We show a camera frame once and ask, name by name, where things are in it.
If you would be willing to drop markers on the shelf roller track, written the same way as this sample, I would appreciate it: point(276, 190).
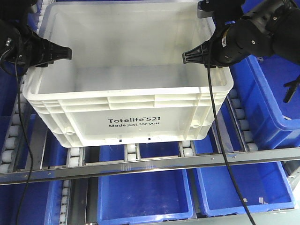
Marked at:
point(240, 123)
point(8, 154)

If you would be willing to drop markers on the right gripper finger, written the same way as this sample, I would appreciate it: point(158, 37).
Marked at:
point(212, 66)
point(198, 55)

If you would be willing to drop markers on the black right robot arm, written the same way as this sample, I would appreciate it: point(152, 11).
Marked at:
point(270, 28)

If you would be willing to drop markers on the right shelf left roller track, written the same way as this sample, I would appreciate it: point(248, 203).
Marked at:
point(8, 154)

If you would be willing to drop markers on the right shelf lower middle bin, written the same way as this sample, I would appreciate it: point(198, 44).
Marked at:
point(138, 198)

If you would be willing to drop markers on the white plastic Totelife tote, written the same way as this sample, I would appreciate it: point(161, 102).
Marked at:
point(126, 82)

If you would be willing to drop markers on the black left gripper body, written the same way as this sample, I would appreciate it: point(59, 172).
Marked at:
point(20, 45)

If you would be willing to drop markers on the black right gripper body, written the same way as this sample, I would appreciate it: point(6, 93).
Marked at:
point(239, 40)

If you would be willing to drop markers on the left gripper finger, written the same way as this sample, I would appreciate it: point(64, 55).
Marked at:
point(42, 65)
point(52, 52)

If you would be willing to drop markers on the right shelf front metal rail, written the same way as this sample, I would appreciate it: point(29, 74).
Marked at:
point(149, 165)

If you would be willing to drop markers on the right shelf blue bin right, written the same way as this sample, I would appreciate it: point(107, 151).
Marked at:
point(269, 87)

